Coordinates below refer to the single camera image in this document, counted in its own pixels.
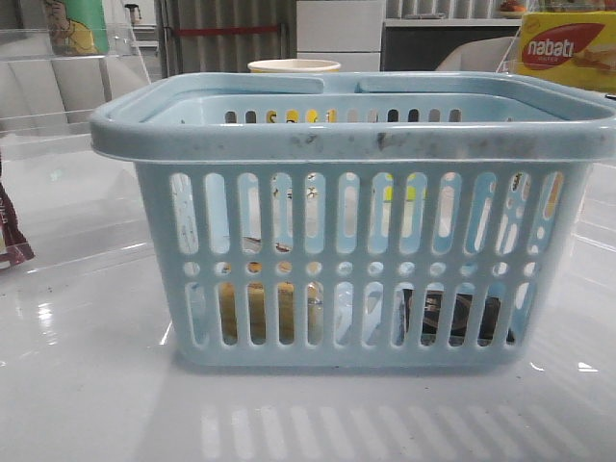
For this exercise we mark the white cabinet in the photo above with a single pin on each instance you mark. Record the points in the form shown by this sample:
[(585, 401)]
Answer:
[(346, 32)]

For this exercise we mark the yellow nabati wafer box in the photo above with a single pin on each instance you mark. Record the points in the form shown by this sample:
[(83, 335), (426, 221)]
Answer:
[(568, 50)]

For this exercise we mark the clear acrylic tiered shelf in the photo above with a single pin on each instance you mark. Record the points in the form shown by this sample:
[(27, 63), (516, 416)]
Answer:
[(47, 99)]

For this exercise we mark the light blue plastic basket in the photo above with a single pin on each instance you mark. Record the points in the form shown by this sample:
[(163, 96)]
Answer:
[(368, 183)]

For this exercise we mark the dark tissue pack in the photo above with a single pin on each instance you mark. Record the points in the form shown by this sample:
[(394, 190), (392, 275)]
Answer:
[(432, 305)]

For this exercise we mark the yellow popcorn cup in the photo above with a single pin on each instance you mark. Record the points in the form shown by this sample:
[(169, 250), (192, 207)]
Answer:
[(293, 66)]

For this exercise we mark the maroon cracker snack packet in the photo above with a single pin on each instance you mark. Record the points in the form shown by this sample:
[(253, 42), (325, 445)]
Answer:
[(15, 248)]

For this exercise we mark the bread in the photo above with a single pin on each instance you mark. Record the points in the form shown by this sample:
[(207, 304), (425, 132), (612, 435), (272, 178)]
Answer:
[(270, 311)]

